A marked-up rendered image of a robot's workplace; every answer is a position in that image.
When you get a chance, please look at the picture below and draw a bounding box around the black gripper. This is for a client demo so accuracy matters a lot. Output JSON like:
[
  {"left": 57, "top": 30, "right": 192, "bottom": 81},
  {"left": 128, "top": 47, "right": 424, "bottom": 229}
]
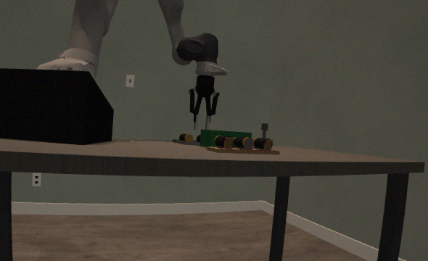
[{"left": 189, "top": 75, "right": 220, "bottom": 131}]

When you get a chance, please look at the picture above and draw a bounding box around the green open-top box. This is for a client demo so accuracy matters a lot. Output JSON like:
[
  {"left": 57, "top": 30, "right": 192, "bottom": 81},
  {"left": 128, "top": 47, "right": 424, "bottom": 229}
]
[{"left": 199, "top": 130, "right": 252, "bottom": 148}]

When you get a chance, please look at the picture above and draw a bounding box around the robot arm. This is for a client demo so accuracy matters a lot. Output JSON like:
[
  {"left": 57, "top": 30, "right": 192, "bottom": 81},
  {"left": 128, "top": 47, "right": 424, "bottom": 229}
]
[{"left": 36, "top": 0, "right": 227, "bottom": 80}]

